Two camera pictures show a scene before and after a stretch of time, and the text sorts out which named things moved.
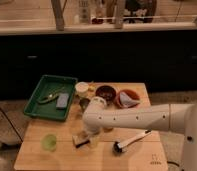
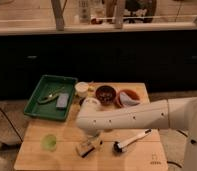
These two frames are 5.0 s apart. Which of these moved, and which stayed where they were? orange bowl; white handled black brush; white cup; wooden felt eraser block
Moved: wooden felt eraser block
Stayed: orange bowl; white cup; white handled black brush
